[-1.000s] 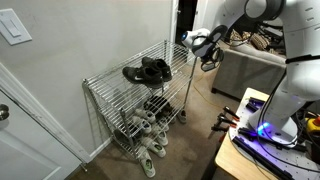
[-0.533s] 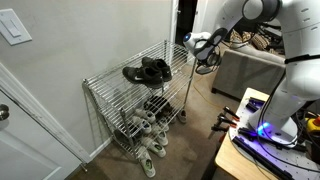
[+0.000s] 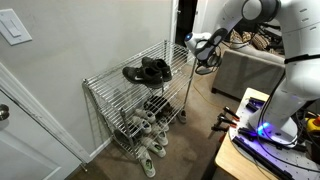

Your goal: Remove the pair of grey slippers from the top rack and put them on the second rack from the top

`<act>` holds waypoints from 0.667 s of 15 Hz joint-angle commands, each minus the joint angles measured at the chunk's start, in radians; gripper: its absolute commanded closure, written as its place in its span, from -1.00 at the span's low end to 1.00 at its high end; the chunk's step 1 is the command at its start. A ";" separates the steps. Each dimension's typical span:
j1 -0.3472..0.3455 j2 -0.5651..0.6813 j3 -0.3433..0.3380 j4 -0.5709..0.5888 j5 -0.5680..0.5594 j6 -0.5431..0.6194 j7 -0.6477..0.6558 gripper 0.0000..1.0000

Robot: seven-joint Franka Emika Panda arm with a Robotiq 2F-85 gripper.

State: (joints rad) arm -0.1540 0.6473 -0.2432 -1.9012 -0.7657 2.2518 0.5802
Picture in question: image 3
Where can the black sneaker white swoosh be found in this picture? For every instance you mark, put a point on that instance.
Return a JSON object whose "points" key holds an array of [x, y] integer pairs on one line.
{"points": [[143, 77]]}

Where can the dark blue bracket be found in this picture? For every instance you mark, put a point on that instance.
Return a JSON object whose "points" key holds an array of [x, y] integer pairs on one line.
{"points": [[255, 104]]}

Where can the red emergency stop button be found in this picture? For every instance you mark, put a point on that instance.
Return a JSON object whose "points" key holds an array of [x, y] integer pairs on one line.
{"points": [[314, 125]]}

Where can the patterned throw pillow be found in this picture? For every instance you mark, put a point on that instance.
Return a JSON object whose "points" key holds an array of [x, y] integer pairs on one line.
{"points": [[236, 36], [260, 40]]}

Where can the grey sofa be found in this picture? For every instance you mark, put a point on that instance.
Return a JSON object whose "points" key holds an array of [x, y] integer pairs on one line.
{"points": [[246, 73]]}

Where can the grey sneaker orange accent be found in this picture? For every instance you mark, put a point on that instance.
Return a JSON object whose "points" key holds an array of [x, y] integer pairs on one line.
{"points": [[146, 163]]}

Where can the black sandal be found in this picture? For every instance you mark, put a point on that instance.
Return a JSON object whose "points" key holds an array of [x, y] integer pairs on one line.
{"points": [[163, 103], [150, 106]]}

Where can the white light switch plate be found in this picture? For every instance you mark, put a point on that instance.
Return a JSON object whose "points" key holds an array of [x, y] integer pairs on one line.
{"points": [[13, 26]]}

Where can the dark brown shoe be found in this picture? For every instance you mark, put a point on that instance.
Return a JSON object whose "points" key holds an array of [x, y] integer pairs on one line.
{"points": [[125, 136]]}

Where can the silver round door knob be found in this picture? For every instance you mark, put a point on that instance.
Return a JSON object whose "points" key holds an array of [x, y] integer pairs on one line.
{"points": [[3, 112]]}

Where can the plain black sneaker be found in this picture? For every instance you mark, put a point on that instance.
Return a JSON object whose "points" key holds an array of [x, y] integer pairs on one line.
{"points": [[160, 66]]}

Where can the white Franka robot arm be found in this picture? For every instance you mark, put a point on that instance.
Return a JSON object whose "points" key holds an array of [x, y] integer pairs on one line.
{"points": [[300, 66]]}

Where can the grey robot mounting plate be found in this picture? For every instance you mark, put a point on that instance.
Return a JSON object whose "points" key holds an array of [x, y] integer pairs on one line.
{"points": [[300, 160]]}

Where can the white panelled door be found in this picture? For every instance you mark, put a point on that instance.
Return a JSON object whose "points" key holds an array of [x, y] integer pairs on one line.
{"points": [[26, 150]]}

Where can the black aluminium rail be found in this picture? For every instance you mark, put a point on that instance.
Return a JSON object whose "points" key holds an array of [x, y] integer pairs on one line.
{"points": [[248, 132], [260, 158]]}

